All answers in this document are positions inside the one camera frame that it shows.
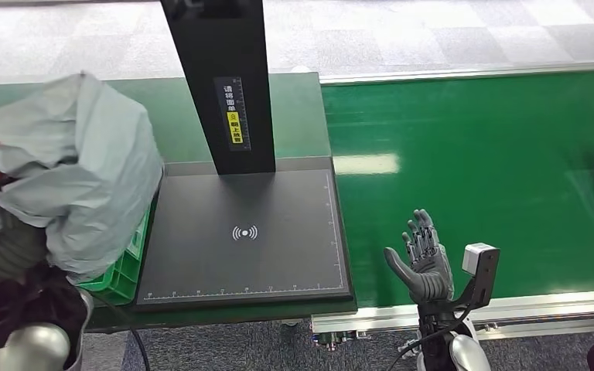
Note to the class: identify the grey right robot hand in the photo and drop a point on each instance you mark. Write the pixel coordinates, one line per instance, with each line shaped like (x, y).
(430, 279)

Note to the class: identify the white red-print mail bag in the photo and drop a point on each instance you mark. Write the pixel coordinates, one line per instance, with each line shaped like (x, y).
(97, 153)

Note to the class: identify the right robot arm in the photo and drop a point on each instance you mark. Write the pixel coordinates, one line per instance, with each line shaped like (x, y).
(468, 356)

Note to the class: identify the green conveyor belt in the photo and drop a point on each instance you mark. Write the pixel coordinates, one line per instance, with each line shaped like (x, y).
(404, 128)

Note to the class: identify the black scanner platform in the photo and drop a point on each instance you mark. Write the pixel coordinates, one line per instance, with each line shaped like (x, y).
(287, 256)

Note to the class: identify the green plastic crate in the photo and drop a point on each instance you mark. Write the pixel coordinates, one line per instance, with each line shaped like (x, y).
(123, 276)

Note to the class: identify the ruler label with yellow sticker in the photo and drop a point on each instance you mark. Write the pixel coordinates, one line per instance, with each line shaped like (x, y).
(234, 128)

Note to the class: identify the black scanner column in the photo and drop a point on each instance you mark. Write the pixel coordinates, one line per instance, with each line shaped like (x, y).
(205, 51)

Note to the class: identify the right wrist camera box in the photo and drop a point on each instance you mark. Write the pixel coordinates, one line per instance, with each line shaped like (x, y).
(481, 286)

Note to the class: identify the aluminium conveyor side rail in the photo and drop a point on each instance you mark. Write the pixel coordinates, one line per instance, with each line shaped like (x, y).
(532, 304)
(456, 74)

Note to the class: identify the metal bracket under conveyor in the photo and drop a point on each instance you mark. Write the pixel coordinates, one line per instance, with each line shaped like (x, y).
(335, 339)

